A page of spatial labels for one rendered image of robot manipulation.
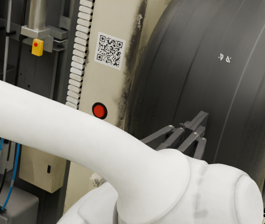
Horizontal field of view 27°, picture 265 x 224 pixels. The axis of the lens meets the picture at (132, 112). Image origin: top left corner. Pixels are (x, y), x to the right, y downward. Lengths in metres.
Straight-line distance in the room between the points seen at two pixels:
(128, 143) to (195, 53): 0.49
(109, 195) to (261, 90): 0.41
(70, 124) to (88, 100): 0.82
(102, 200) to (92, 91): 0.69
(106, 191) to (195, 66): 0.39
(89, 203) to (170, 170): 0.16
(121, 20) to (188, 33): 0.27
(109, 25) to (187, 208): 0.78
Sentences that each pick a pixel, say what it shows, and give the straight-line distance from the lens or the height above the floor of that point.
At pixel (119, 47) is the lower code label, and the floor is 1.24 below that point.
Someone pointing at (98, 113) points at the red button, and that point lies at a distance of 1.39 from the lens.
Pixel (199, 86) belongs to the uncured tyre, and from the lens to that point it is 1.04.
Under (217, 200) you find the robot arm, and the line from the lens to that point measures 0.60.
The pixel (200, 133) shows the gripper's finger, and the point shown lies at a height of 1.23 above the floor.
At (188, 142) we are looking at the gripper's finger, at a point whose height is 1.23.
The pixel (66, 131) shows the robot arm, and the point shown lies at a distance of 0.58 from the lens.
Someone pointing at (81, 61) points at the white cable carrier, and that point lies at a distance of 1.40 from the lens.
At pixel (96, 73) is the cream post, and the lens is 1.37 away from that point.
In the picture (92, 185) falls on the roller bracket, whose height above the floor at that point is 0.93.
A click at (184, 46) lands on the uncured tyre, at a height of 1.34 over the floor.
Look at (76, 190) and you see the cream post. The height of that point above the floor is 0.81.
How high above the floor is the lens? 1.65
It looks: 24 degrees down
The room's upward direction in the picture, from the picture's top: 11 degrees clockwise
